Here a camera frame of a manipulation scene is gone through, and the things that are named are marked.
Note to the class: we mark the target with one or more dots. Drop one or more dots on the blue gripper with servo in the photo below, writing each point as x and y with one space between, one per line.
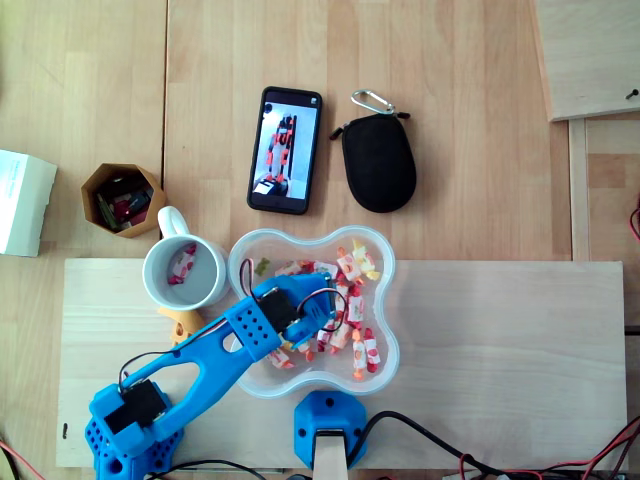
324 296

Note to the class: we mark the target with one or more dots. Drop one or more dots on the clear plastic lobed bowl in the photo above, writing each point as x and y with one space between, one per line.
325 380

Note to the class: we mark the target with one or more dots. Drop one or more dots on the blue 3D-printed robot arm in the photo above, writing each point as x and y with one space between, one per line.
220 372

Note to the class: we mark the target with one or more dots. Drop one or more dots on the red-print wrapped candy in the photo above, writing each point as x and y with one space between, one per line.
322 341
182 264
356 307
372 351
325 267

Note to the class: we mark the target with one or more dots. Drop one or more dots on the yellow-green gummy bear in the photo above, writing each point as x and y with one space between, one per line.
262 267

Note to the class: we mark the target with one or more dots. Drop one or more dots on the yellow-print wrapped candy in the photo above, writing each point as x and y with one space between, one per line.
365 260

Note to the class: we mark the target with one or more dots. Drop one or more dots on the white mug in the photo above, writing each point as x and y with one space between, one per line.
200 292

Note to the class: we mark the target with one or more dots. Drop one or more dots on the orange printed plastic part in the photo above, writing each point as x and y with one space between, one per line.
182 316

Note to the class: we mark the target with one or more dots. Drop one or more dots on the black smartphone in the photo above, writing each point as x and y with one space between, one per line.
285 150

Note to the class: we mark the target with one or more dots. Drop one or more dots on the black zip pouch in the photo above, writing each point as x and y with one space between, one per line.
380 165

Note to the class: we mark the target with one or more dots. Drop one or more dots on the brown hexagonal printed cup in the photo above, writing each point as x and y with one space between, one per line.
145 227

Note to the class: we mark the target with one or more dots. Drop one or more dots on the black small part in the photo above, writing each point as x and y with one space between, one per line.
140 197

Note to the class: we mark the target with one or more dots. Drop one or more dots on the red small part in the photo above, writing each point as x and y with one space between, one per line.
127 210

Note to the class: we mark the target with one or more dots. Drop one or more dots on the silver carabiner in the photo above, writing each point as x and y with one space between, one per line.
389 108

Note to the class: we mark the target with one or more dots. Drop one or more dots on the green small part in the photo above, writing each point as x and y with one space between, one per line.
103 207

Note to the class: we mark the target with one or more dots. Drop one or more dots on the light wooden base board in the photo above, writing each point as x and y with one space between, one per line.
500 350

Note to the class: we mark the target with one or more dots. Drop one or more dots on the white cardboard box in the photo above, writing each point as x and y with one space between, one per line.
20 200

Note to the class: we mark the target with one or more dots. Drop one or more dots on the light wood panel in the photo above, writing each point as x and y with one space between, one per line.
590 50

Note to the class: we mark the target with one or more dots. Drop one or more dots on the black screw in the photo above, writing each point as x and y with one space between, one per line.
633 93

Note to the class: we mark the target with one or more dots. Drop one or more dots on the blue printed camera mount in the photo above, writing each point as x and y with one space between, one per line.
305 430

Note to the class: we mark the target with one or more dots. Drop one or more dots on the wooden camera post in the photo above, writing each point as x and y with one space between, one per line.
330 460

